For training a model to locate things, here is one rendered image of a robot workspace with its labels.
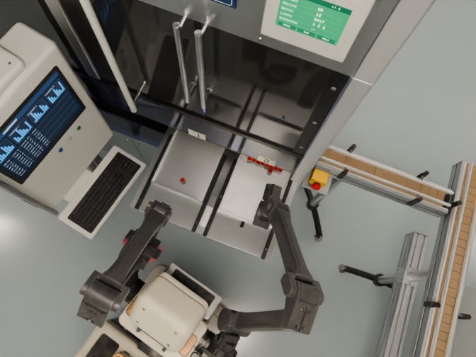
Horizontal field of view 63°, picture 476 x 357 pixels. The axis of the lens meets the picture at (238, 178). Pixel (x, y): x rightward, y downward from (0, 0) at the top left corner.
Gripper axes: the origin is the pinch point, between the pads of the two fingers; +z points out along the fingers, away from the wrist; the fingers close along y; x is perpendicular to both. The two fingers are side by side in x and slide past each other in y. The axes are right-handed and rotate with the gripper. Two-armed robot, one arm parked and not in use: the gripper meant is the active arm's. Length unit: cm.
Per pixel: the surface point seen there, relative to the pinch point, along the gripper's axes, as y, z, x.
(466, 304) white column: 15, 93, -144
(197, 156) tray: 21.6, 20.5, 39.0
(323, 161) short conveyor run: 40.5, 15.7, -18.8
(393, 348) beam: -28, 53, -88
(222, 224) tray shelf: -5.0, 20.2, 15.3
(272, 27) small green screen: 27, -81, 16
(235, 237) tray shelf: -8.4, 20.2, 7.6
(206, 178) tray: 13.2, 20.3, 30.8
